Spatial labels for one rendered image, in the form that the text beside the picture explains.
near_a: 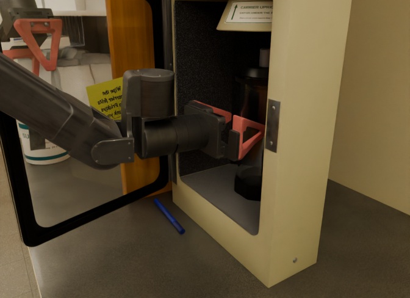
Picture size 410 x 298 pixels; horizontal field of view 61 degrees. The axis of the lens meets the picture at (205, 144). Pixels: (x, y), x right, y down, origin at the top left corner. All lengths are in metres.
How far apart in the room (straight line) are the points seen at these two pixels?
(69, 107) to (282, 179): 0.30
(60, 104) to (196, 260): 0.35
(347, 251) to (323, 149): 0.23
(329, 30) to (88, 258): 0.53
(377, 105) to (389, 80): 0.06
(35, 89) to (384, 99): 0.70
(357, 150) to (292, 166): 0.45
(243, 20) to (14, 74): 0.31
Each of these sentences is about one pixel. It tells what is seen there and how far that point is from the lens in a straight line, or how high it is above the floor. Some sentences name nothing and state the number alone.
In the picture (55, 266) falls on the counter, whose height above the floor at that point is 0.94.
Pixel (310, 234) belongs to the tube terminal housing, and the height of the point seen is 1.01.
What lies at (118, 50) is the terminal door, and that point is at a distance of 0.62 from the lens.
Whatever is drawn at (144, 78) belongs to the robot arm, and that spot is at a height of 1.26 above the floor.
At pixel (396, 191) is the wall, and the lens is 0.90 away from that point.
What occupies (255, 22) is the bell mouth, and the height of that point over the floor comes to 1.33.
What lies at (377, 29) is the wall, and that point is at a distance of 0.88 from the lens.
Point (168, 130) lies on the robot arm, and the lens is 0.50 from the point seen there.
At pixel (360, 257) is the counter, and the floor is 0.94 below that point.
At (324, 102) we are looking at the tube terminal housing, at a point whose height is 1.22.
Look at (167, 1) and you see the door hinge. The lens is 0.69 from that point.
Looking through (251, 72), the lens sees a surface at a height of 1.25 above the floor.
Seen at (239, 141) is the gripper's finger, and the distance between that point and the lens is 0.52.
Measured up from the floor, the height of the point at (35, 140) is 1.17.
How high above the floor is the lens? 1.33
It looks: 20 degrees down
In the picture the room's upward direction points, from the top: straight up
